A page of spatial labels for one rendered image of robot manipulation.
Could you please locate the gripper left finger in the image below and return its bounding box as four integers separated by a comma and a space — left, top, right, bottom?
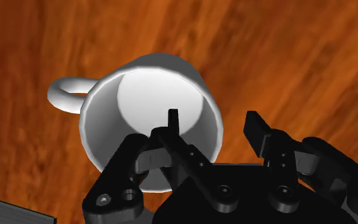
81, 108, 240, 224

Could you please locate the white mug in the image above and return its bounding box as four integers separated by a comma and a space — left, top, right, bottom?
46, 53, 224, 193

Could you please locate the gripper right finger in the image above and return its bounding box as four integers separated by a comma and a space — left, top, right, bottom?
243, 110, 358, 220

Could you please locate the grey flat book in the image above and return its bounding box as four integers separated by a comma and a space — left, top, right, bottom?
0, 194, 58, 224

